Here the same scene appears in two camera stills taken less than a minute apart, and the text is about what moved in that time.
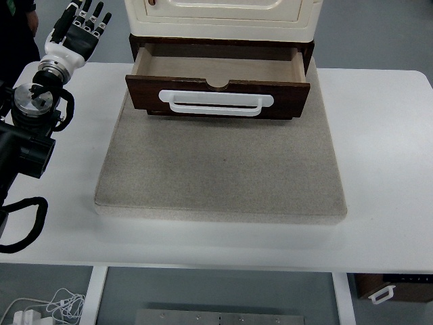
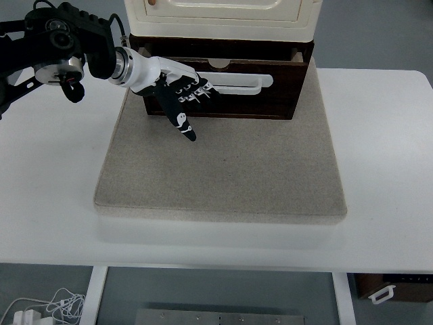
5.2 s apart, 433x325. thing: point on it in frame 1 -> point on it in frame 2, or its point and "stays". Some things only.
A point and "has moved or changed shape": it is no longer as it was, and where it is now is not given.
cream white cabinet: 293,21 stays
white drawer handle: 249,98 -> 236,83
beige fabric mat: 220,170 stays
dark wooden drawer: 219,81 has moved or changed shape
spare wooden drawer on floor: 414,288 stays
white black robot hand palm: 79,42 -> 146,71
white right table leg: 344,298 stays
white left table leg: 93,295 stays
